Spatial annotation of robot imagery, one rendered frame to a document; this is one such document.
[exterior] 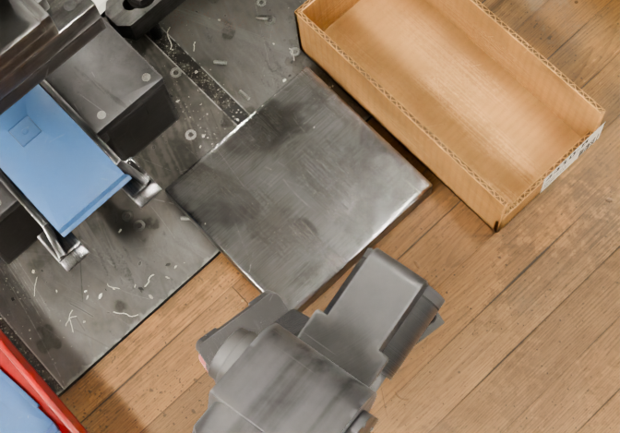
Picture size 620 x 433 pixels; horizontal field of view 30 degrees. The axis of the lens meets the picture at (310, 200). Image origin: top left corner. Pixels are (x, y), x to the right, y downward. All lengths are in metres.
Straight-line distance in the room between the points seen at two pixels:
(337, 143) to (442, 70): 0.12
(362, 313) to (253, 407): 0.10
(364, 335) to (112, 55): 0.43
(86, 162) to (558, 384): 0.43
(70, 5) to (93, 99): 0.16
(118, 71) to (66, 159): 0.09
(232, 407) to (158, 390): 0.40
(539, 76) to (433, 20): 0.12
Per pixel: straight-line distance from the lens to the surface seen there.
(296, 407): 0.60
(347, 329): 0.66
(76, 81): 1.00
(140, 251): 1.02
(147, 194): 0.95
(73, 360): 1.01
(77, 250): 0.94
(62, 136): 0.98
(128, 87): 0.99
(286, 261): 0.98
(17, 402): 1.01
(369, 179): 1.00
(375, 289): 0.66
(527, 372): 0.98
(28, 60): 0.84
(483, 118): 1.04
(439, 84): 1.05
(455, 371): 0.97
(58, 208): 0.95
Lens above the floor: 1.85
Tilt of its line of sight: 70 degrees down
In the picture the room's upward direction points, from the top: 11 degrees counter-clockwise
